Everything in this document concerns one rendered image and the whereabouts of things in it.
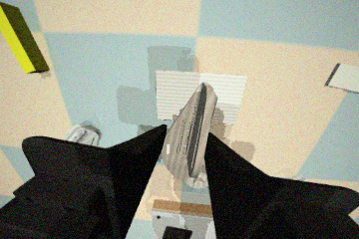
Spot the yellow rectangular bar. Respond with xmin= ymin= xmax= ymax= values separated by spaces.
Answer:
xmin=0 ymin=2 xmax=50 ymax=74

